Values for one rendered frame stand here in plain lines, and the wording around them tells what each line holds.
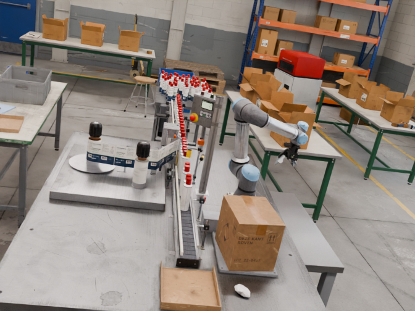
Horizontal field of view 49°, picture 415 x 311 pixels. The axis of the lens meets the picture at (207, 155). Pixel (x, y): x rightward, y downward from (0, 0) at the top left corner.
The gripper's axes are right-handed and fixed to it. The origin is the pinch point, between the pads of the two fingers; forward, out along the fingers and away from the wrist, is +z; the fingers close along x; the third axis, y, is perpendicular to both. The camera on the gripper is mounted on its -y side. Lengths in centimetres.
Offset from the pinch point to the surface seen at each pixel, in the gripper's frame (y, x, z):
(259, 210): 77, -58, -16
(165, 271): 90, -103, 15
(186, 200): 39, -81, 8
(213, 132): 1, -60, -18
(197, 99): -11, -73, -34
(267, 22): -622, 268, 23
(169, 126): -39, -76, 1
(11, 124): -112, -180, 56
